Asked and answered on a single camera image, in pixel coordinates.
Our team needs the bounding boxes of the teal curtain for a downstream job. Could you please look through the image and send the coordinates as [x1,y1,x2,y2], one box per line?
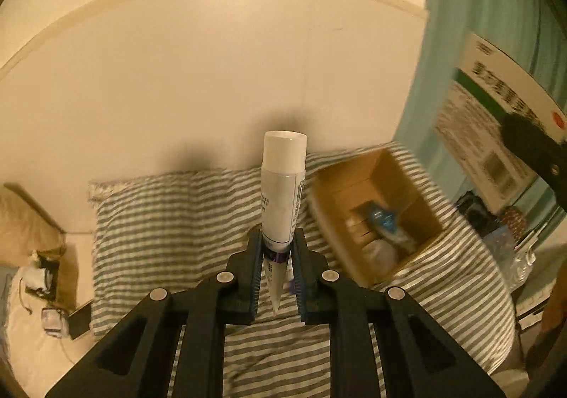
[394,0,567,222]

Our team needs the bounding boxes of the black tablet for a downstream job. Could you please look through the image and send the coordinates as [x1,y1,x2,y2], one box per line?
[67,301,92,340]

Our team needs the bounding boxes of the white plastic packet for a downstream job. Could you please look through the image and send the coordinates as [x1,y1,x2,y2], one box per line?
[40,307,69,338]

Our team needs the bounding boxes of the small cardboard box with clutter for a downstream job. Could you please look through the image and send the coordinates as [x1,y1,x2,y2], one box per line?
[22,245,79,312]

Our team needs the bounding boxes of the beige pillow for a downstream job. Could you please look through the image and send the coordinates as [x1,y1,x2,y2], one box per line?
[0,186,63,268]

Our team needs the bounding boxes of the open cardboard storage box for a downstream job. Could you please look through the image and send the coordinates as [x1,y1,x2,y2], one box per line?
[309,146,443,288]

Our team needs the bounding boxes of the white cream tube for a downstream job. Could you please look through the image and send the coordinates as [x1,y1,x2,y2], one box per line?
[260,130,308,312]

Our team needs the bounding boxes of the white green medicine box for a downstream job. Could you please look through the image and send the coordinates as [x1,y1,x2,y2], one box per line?
[435,32,566,214]

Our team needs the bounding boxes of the grey white checkered duvet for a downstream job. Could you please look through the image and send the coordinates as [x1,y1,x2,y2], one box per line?
[89,143,515,397]

